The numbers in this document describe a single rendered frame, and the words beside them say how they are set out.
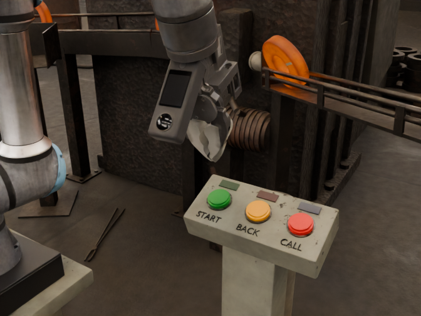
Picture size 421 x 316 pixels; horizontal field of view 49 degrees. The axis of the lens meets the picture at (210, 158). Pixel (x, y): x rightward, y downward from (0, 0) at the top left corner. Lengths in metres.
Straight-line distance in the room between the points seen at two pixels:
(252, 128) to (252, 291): 0.65
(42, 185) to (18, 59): 0.28
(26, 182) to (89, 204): 0.95
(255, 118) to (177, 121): 0.80
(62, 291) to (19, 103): 0.42
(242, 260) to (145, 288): 0.77
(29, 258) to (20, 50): 0.46
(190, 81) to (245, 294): 0.41
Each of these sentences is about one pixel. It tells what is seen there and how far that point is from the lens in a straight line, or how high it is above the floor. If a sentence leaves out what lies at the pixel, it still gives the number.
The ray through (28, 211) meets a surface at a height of 0.01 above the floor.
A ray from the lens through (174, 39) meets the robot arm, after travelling 0.60.
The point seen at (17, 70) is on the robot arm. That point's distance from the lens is 1.00.
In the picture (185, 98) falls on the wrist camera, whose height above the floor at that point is 0.83.
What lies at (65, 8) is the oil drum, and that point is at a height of 0.42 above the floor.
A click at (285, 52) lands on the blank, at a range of 1.21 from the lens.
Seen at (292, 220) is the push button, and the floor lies 0.61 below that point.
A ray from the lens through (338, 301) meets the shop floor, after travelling 1.54.
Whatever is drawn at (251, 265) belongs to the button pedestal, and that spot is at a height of 0.52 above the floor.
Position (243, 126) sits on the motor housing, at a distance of 1.38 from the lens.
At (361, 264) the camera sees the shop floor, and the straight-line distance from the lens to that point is 1.70.
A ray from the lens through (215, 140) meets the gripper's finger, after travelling 0.69.
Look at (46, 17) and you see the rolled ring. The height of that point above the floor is 0.71.
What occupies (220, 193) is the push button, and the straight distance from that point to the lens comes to 0.81.
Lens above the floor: 1.02
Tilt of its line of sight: 26 degrees down
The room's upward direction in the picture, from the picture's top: straight up
